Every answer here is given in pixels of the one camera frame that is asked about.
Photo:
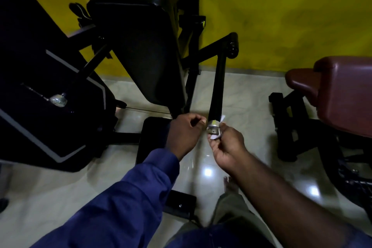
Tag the white cleaning wipe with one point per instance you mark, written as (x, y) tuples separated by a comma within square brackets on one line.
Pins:
[(215, 136)]

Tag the person's right hand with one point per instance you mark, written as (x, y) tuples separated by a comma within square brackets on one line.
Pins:
[(229, 152)]

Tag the person's left hand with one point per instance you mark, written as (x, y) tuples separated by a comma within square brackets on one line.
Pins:
[(183, 134)]

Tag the person's blue shirt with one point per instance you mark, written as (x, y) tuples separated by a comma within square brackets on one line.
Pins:
[(125, 204)]

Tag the black back pad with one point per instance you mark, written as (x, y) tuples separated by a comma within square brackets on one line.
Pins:
[(139, 47)]

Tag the person's right forearm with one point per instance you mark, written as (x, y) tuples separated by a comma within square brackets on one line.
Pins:
[(284, 207)]

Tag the black machine maroon pad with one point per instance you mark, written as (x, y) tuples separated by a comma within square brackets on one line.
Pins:
[(345, 91)]

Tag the black seat pad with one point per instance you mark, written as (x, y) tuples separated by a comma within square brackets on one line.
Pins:
[(152, 137)]

